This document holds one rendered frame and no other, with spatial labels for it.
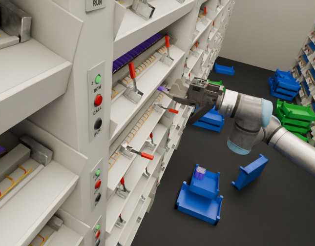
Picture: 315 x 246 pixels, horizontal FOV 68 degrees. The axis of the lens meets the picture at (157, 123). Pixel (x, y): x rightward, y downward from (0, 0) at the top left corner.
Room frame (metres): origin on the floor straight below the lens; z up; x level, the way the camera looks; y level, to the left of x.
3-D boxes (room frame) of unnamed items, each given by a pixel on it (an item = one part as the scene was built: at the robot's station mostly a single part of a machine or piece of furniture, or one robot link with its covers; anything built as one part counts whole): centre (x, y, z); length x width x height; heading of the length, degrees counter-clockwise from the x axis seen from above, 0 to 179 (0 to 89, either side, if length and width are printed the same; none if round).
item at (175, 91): (0.75, -0.04, 1.03); 0.09 x 0.03 x 0.06; 81
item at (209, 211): (1.05, -0.40, 0.04); 0.30 x 0.20 x 0.08; 77
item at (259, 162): (1.40, -0.82, 0.10); 0.30 x 0.08 x 0.20; 134
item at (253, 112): (0.71, -0.31, 1.04); 0.12 x 0.09 x 0.10; 77
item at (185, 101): (0.74, -0.08, 1.02); 0.09 x 0.05 x 0.02; 81
